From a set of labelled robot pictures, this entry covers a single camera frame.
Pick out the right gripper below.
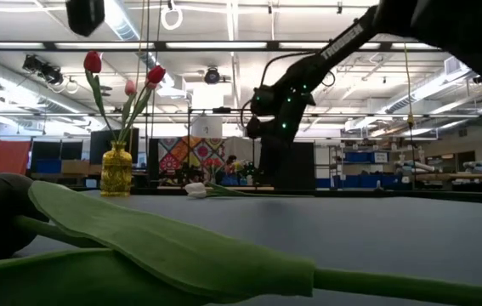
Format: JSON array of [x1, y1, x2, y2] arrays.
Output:
[[258, 110, 308, 188]]

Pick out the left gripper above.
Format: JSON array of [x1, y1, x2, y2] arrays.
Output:
[[65, 0, 106, 37]]

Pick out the red artificial tulip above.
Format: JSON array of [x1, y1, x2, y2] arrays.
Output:
[[119, 65, 167, 144], [82, 50, 118, 145]]

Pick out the white artificial tulip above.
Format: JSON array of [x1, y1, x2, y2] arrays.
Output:
[[184, 181, 314, 200]]

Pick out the yellow glass vase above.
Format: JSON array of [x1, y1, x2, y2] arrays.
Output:
[[99, 141, 133, 198]]

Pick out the black partition panel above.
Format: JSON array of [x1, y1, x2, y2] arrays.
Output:
[[291, 142, 317, 190]]

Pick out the black overhead crossbar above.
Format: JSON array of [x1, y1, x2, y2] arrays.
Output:
[[0, 40, 441, 53]]

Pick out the black ceiling light cluster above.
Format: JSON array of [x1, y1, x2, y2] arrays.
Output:
[[21, 54, 65, 86]]

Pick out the colourful patterned quilt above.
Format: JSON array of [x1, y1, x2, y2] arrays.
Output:
[[158, 136, 227, 175]]

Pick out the round black ceiling device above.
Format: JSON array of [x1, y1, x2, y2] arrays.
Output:
[[203, 66, 222, 85]]

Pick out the black television screen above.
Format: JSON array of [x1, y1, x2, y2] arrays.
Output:
[[89, 128, 140, 166]]

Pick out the black artificial tulip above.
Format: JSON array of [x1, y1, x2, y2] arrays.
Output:
[[0, 172, 482, 306]]

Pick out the orange cloth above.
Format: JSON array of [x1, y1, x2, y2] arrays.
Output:
[[0, 139, 32, 175]]

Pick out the white hanging ring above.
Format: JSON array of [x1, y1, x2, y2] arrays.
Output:
[[160, 4, 184, 31]]

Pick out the black aluminium table frame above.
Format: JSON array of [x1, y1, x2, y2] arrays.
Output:
[[129, 186, 482, 205]]

